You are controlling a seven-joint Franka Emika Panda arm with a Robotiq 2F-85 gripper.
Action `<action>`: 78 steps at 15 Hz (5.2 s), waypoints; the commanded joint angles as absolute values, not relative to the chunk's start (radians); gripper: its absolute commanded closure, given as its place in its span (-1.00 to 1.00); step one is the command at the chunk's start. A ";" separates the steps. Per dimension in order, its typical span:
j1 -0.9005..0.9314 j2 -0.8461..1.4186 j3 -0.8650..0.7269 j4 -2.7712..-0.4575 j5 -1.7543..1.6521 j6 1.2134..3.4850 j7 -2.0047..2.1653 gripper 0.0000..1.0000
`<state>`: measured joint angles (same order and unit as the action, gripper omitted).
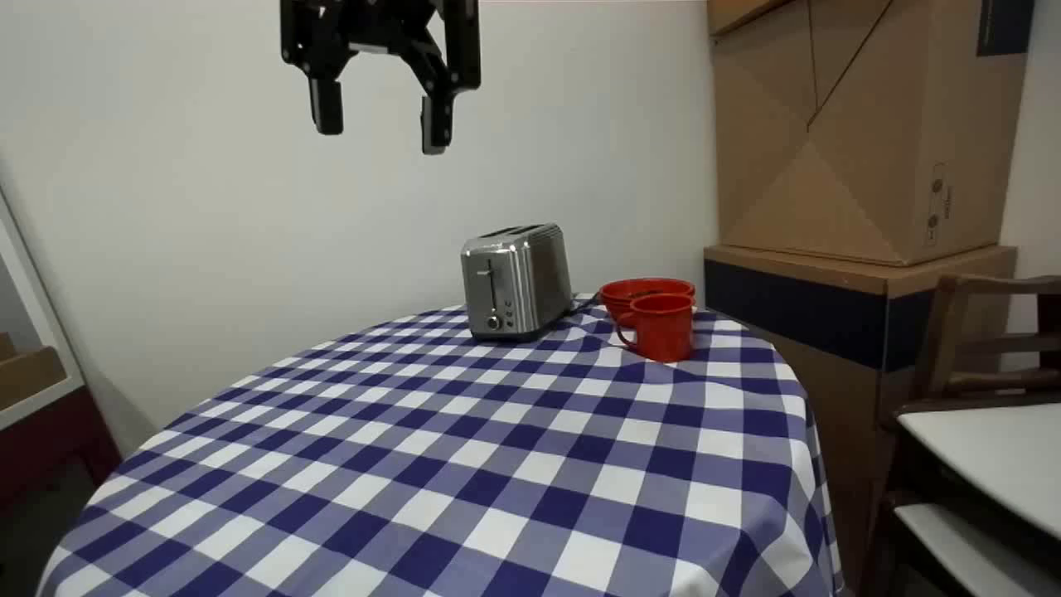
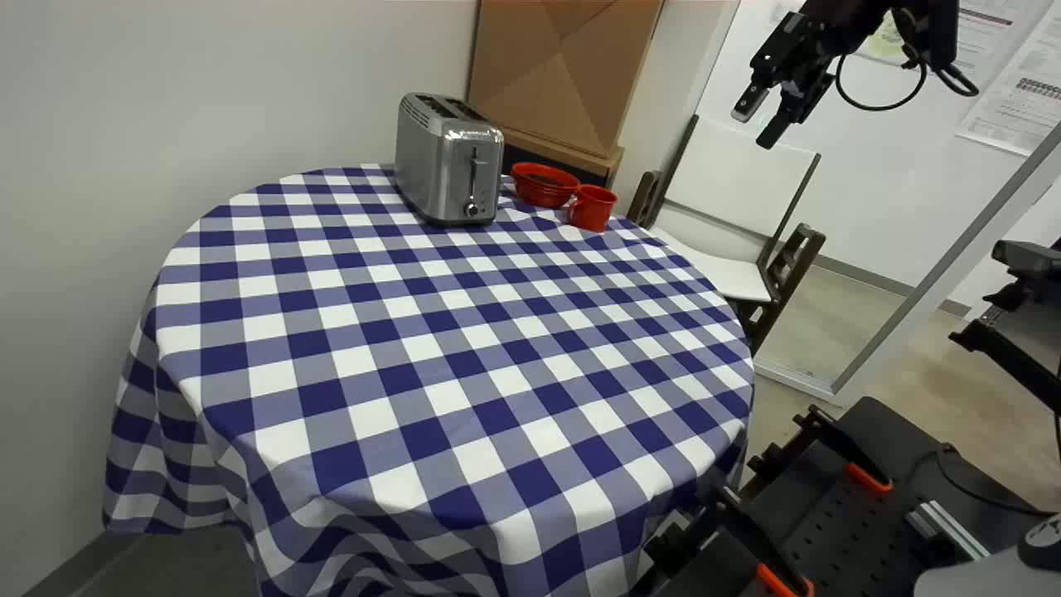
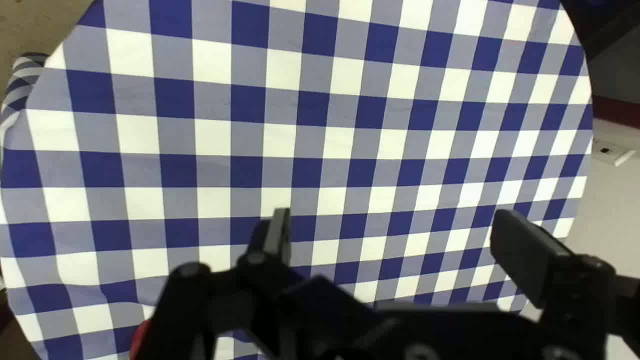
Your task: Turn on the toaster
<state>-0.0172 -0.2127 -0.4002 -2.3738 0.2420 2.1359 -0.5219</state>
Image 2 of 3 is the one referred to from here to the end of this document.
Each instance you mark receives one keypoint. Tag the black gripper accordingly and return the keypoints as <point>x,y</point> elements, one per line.
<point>796,61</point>

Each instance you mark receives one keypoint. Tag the black orange robot base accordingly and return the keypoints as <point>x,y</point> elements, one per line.
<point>859,507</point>

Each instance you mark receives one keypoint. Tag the silver metal toaster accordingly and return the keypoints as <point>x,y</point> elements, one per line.
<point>449,161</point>

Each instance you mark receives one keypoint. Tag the dark wooden chair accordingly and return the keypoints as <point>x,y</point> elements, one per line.
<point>732,226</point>

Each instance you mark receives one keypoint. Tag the white whiteboard panel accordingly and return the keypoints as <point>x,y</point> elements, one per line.
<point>894,186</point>

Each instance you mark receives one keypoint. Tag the red cup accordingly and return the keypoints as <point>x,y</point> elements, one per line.
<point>592,206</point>

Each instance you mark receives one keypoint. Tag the large cardboard box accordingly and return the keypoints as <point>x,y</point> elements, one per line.
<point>559,76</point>

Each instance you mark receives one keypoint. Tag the red bowl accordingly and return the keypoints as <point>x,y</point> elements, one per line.
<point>543,184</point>

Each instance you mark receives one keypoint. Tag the blue white checkered tablecloth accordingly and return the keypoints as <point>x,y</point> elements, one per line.
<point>391,407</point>

